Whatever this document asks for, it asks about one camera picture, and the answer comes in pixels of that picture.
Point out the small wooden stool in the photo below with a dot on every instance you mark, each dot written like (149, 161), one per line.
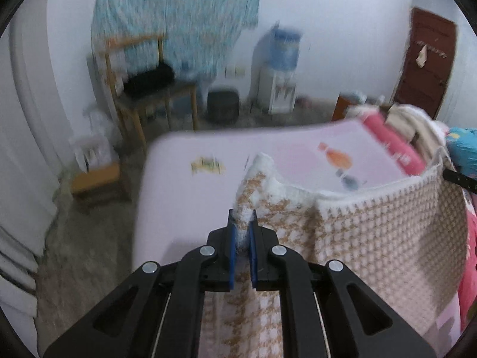
(99, 182)

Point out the teal floral wall cloth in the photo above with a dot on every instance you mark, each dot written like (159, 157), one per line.
(200, 33)

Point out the white garment on bed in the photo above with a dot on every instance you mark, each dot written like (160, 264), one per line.
(377, 115)

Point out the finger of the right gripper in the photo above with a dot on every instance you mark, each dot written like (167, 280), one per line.
(463, 181)

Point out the white plastic bag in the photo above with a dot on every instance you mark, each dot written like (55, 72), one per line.
(96, 149)

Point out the pink floral blanket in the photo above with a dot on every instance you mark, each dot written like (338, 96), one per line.
(412, 164)

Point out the teal blue garment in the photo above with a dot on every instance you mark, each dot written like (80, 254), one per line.
(462, 146)

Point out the beige garment on bed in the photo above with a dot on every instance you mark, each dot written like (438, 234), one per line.
(410, 122)

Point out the pink cartoon bed sheet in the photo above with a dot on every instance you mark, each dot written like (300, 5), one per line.
(191, 179)

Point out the black trash bin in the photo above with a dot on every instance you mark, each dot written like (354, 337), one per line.
(223, 106)

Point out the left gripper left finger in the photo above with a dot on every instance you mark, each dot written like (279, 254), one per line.
(157, 310)

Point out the wooden chair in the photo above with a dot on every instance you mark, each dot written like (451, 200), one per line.
(132, 109)

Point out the brown wooden door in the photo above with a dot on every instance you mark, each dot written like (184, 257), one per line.
(428, 63)

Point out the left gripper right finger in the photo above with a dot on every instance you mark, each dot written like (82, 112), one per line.
(327, 310)

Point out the blue water bottle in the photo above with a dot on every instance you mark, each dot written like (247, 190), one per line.
(284, 48)

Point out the white curtain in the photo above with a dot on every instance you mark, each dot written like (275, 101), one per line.
(28, 185)

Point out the beige white houndstooth coat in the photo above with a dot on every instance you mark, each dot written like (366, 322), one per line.
(407, 240)

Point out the white water dispenser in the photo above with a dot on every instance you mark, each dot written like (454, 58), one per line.
(276, 91)

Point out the wall power socket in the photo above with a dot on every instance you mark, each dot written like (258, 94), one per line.
(235, 71)

